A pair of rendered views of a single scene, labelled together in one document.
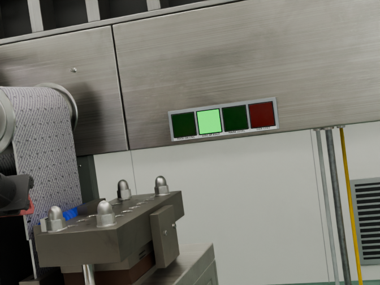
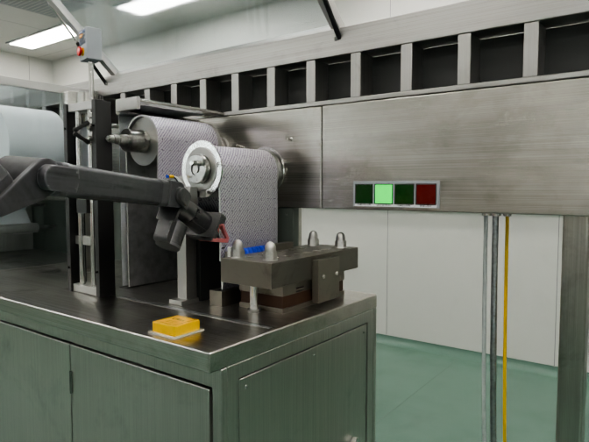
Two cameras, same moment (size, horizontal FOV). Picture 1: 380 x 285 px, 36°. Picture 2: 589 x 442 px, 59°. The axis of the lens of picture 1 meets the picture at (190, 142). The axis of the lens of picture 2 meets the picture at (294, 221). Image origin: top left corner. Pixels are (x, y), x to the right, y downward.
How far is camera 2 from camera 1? 0.33 m
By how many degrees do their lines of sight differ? 20
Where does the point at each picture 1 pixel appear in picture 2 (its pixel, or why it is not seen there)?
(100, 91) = (308, 158)
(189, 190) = (433, 255)
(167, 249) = (323, 289)
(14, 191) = (209, 224)
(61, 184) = (259, 225)
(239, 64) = (414, 148)
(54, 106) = (263, 166)
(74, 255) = (243, 277)
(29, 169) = (230, 210)
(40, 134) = (245, 185)
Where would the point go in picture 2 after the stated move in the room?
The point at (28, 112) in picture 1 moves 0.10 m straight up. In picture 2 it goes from (237, 167) to (237, 130)
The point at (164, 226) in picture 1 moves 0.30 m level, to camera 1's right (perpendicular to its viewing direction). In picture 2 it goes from (323, 271) to (445, 278)
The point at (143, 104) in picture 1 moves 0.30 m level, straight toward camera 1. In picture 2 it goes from (337, 173) to (310, 170)
